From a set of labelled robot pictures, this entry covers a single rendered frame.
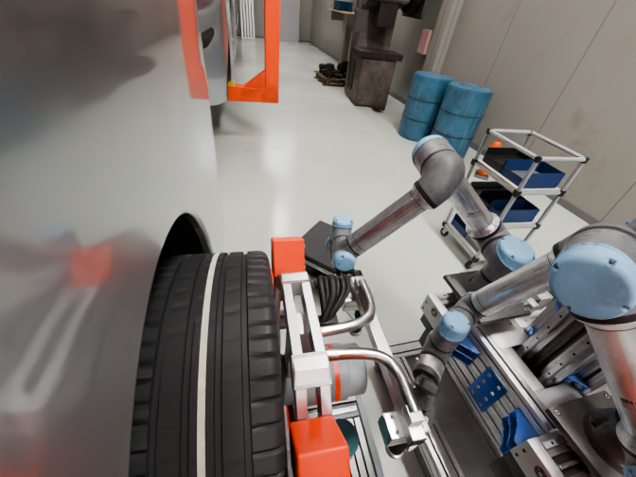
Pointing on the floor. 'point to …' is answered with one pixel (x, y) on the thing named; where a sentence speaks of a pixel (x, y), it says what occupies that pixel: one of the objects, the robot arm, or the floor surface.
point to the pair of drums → (444, 110)
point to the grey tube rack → (518, 209)
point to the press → (376, 49)
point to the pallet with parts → (332, 74)
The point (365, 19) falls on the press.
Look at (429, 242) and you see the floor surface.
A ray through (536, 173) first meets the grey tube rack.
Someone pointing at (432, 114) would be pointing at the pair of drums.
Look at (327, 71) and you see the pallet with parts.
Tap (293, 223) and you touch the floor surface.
